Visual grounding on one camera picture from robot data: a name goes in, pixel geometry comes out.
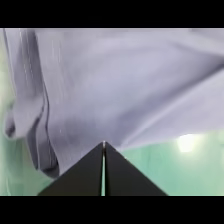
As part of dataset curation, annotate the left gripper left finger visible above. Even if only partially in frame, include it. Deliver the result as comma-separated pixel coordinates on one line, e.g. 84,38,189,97
37,141,104,197

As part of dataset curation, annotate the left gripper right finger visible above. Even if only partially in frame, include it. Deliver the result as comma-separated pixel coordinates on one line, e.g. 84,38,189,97
104,141,168,197

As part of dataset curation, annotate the purple T-shirt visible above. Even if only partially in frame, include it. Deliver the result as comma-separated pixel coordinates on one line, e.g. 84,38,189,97
2,28,224,179

